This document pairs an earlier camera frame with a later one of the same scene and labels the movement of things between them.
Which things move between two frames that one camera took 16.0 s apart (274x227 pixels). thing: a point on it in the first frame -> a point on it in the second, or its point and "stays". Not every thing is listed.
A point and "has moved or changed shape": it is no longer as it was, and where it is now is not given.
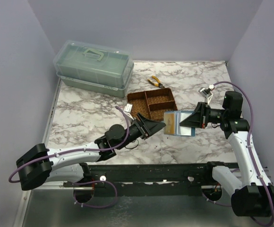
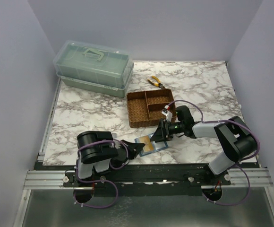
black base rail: [146, 180] stays
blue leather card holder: [172, 119] has moved or changed shape
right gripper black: [203, 115] -> [164, 130]
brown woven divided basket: [152, 104] stays
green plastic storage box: [94, 66] stays
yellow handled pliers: [156, 84] stays
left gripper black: [141, 126] -> [126, 151]
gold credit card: [169, 118] has moved or changed shape
